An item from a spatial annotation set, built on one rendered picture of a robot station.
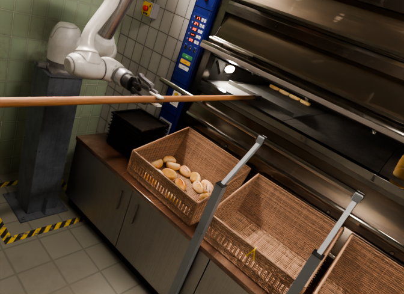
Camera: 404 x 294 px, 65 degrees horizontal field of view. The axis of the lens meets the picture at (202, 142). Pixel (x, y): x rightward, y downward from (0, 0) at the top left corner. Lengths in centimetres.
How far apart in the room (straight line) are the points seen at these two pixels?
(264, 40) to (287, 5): 22
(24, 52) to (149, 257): 153
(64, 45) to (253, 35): 108
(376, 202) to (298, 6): 110
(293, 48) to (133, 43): 129
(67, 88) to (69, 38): 29
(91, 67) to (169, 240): 97
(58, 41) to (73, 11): 56
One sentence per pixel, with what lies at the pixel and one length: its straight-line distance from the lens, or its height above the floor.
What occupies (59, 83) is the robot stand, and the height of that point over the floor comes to 95.
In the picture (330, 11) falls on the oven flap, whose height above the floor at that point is 181.
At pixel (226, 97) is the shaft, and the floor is 120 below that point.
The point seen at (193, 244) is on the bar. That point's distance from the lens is 162.
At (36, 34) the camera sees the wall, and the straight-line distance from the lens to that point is 244.
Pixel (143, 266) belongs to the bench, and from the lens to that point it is 204.
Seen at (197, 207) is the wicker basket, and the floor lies 71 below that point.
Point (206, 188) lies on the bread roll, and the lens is 197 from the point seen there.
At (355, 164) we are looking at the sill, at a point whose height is 118.
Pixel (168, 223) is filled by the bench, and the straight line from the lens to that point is 177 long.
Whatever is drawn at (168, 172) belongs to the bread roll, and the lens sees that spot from 201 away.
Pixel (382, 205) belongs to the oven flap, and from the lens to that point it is 185.
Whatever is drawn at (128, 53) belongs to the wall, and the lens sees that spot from 268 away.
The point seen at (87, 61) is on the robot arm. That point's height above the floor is 124.
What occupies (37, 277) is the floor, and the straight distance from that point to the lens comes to 212.
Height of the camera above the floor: 162
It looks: 22 degrees down
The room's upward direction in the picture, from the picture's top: 21 degrees clockwise
